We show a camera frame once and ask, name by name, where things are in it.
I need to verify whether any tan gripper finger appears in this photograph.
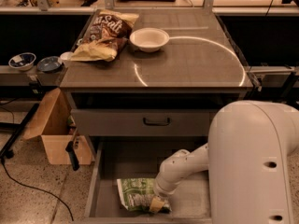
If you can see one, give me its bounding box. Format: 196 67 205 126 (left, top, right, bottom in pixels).
149 196 165 213

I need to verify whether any green jalapeno chip bag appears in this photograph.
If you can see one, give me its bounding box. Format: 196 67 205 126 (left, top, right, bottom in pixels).
117 177 171 213

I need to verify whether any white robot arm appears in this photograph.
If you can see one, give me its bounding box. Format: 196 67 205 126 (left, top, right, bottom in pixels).
154 100 299 224

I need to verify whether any grey open middle drawer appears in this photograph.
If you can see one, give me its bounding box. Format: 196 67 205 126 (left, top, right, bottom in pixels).
74 138 212 224

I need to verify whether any grey top drawer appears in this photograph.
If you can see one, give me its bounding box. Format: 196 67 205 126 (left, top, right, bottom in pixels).
71 109 216 137

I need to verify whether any grey drawer cabinet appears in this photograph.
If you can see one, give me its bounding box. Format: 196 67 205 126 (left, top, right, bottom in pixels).
59 7 254 224

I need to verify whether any brown sea salt chip bag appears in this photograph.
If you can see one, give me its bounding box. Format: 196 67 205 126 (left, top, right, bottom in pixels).
71 9 139 62

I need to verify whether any cardboard box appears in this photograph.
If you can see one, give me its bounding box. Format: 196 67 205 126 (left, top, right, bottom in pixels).
22 87 93 166

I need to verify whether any white paper bowl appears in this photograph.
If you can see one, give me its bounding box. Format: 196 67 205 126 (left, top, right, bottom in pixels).
130 28 169 53

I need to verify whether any small white cup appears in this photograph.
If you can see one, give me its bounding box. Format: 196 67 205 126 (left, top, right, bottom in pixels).
60 51 73 67

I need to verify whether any dark blue bowl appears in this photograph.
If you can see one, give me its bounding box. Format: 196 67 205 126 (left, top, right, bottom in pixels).
37 56 63 73

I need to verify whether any black drawer handle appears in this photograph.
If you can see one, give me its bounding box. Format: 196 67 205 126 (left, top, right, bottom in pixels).
143 118 171 126

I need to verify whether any black handled tool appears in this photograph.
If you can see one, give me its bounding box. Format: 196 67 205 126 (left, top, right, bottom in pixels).
65 129 79 171

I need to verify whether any black floor cable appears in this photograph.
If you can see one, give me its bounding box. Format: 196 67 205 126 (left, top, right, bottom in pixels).
0 158 75 221

